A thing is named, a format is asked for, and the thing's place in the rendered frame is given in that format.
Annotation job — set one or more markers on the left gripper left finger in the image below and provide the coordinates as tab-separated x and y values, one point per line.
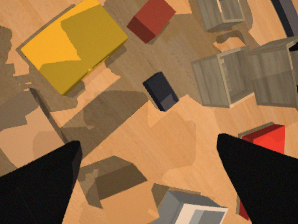
39	192

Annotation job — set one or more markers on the yellow rectangular block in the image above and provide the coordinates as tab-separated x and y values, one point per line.
74	45

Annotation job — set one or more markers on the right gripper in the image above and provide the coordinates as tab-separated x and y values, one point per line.
294	47

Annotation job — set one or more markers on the dark grey block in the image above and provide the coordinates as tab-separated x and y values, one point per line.
161	92

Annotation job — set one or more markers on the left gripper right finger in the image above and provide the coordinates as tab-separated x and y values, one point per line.
266	181

